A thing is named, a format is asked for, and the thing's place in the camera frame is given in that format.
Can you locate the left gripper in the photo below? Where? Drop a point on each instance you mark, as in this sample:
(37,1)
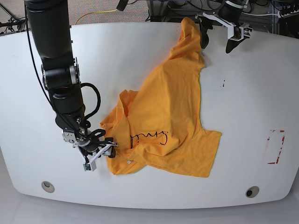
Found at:
(243,32)

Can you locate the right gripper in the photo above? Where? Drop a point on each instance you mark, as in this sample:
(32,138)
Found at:
(91,142)

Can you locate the yellow T-shirt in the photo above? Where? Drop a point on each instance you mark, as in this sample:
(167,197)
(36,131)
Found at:
(159,125)

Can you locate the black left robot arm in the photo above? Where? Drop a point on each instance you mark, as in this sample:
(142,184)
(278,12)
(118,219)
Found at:
(228,15)

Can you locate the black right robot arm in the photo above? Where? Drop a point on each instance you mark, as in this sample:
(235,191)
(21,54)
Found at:
(72,101)

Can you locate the left table grommet hole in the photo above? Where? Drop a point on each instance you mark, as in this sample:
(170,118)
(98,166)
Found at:
(48,187)

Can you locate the table grommet hole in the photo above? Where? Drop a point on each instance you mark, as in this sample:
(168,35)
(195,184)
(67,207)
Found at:
(48,187)
(252,192)

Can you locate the white power strip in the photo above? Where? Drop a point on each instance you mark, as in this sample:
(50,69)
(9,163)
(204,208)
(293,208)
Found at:
(289,11)

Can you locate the red tape rectangle marking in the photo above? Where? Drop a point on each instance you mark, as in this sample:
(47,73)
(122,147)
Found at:
(274,146)

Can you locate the right table grommet hole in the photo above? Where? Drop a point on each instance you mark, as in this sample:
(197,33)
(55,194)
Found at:
(252,192)

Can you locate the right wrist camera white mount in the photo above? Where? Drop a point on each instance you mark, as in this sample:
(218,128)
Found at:
(90,156)

